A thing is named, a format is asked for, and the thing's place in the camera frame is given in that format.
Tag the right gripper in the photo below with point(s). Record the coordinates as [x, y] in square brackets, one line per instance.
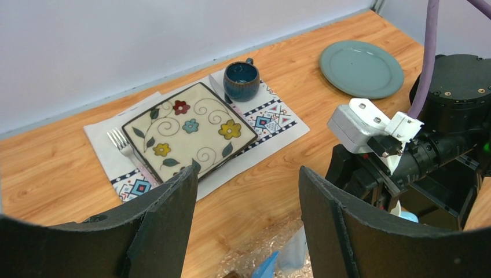
[363, 176]

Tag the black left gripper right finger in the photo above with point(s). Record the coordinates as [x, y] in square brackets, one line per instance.
[347, 237]

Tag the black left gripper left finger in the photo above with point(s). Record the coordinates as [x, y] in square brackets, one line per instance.
[144, 237]

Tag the white mug with blue handle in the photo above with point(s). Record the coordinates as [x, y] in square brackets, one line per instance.
[398, 211]

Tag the blue toothpaste tube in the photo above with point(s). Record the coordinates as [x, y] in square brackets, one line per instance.
[267, 267]

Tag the black compartment organizer box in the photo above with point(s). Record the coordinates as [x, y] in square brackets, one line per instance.
[445, 197]

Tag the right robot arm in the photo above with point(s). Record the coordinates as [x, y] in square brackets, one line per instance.
[438, 158]

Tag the oval textured glass tray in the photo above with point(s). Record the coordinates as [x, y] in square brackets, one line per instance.
[244, 259]

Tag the white patterned placemat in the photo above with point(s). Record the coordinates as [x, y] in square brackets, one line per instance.
[275, 123]

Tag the round grey-blue plate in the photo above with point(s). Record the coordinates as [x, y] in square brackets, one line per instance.
[361, 69]

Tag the square floral ceramic plate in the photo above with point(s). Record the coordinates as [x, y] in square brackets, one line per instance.
[194, 127]

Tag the dark blue ceramic cup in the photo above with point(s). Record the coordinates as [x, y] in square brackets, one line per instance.
[241, 80]

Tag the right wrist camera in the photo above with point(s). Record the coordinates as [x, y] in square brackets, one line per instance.
[359, 120]

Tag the fork with pink handle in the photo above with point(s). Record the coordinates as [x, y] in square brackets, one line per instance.
[123, 145]

